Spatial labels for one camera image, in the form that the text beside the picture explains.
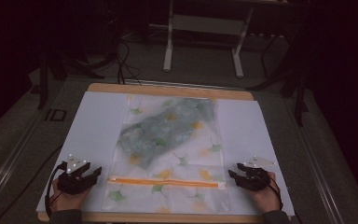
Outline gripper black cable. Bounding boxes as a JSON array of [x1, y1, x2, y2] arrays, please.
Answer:
[[268, 177, 284, 211], [44, 161, 68, 218]]

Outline green-blue patterned cloth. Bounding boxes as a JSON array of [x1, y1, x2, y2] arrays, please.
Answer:
[[117, 97, 217, 171]]

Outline white metal desk frame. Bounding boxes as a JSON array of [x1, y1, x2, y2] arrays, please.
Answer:
[[162, 0, 256, 79]]

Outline person's left hand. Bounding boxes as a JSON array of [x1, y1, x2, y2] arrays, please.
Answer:
[[51, 177, 91, 215]]

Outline black floor cables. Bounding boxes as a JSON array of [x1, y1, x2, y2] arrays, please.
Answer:
[[114, 39, 144, 87]]

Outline white table mat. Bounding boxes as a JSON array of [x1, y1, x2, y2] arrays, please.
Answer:
[[35, 91, 296, 217]]

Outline metal floor rail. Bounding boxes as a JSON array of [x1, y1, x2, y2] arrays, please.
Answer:
[[0, 108, 46, 207], [282, 96, 347, 224]]

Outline person's right hand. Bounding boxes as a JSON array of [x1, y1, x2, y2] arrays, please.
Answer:
[[245, 172, 282, 215]]

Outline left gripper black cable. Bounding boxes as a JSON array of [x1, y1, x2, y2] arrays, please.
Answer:
[[44, 161, 68, 218]]

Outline thin black floor cable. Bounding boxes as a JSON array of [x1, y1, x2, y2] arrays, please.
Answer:
[[0, 145, 63, 224]]

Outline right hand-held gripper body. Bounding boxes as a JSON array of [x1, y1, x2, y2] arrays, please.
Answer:
[[241, 155, 277, 192]]

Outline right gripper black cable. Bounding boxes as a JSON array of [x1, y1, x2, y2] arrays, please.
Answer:
[[268, 177, 284, 211]]

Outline translucent leaf-print zipper bag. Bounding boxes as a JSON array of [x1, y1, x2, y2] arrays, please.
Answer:
[[101, 94, 231, 215]]

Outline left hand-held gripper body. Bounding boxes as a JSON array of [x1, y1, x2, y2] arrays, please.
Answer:
[[57, 153, 91, 196]]

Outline black metal stand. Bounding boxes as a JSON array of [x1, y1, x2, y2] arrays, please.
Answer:
[[247, 36, 310, 128], [35, 46, 105, 110]]

